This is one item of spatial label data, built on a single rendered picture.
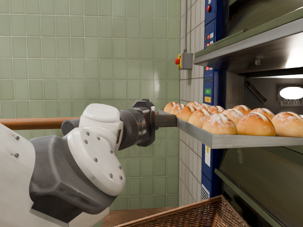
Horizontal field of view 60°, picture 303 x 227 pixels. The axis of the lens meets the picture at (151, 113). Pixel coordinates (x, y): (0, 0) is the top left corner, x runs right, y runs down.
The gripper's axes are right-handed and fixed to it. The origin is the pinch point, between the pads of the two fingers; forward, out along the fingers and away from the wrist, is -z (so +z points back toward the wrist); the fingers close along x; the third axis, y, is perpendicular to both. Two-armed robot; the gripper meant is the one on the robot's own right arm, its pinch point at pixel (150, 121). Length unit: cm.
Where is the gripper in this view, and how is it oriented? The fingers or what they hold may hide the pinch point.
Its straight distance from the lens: 72.4
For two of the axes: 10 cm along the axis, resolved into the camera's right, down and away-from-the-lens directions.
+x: -0.1, -10.0, -1.0
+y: -9.0, -0.4, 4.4
